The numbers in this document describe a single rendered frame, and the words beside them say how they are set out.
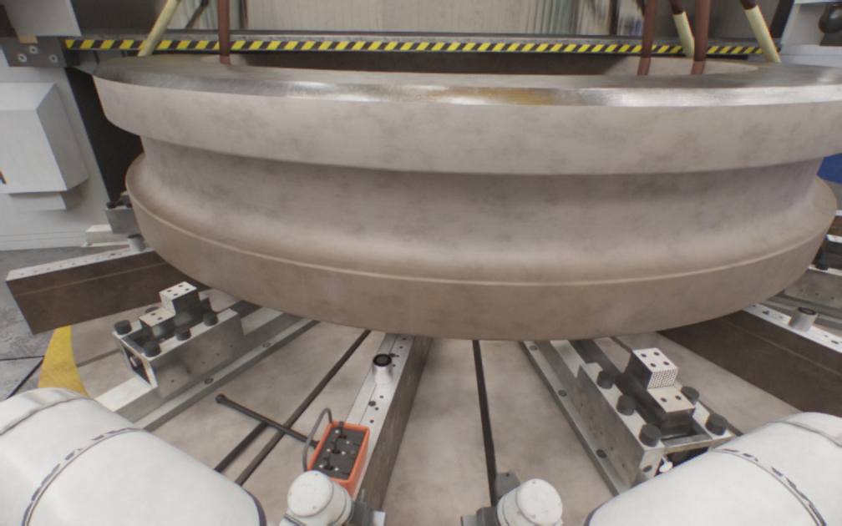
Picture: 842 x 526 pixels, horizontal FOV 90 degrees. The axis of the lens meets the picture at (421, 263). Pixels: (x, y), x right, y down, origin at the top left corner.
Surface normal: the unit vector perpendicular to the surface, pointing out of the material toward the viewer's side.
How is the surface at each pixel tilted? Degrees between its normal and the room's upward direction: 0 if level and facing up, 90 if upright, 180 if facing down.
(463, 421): 0
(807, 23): 90
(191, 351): 90
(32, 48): 90
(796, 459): 5
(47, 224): 90
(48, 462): 17
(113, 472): 9
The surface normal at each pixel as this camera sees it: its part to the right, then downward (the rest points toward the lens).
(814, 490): 0.11, -0.72
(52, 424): 0.07, -0.92
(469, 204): -0.07, 0.47
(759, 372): -0.84, 0.25
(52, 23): 0.18, 0.46
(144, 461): 0.35, -0.91
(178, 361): 0.83, 0.27
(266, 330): 0.79, -0.02
